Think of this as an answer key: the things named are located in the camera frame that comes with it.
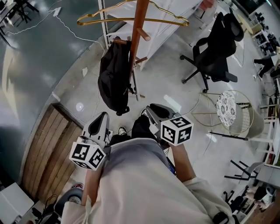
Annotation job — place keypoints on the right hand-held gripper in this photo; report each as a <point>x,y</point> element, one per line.
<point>177,131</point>

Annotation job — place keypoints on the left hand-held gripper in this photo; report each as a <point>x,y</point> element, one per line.
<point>87,155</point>

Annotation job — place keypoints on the black backpack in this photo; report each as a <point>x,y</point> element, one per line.
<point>113,76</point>

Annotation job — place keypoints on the wooden coat stand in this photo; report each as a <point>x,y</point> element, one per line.
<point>137,32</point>

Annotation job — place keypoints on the person's left forearm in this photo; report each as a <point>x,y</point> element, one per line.
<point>92,186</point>

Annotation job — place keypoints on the person's right forearm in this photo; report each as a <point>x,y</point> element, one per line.
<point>182,164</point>

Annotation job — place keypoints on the person's right shoe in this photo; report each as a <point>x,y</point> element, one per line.
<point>143,111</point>

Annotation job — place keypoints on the person's shoe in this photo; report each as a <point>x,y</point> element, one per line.
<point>143,111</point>
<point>122,130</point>

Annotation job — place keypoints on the person's left shoe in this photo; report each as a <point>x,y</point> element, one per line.
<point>122,130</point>

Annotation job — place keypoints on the wooden plank platform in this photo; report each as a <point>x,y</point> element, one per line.
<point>50,153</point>

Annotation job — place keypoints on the white paper scrap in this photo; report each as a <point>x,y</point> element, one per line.
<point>85,71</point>

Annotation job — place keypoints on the black padded chair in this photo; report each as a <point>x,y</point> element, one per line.
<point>67,192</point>

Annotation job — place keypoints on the person's light grey shirt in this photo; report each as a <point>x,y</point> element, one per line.
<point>140,186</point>

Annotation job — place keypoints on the black office chair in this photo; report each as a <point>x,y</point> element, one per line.
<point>216,54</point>

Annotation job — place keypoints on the beige shell chair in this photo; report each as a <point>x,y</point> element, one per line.
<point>258,124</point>

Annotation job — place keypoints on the grey chair black legs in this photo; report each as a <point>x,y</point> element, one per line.
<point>251,170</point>

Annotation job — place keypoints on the gold clothes hanger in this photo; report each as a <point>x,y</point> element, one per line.
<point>131,19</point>

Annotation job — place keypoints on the white wooden stool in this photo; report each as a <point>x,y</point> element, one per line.
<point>271,131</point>

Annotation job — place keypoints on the white box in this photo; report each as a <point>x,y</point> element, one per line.
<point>15,201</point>

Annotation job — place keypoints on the white bookshelf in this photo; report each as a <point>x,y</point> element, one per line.
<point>273,159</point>

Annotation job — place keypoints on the pink chair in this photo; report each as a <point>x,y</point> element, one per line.
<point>207,4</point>

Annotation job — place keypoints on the light wooden table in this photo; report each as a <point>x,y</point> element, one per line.
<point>249,25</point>

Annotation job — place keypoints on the black leg table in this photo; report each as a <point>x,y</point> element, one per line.
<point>19,8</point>

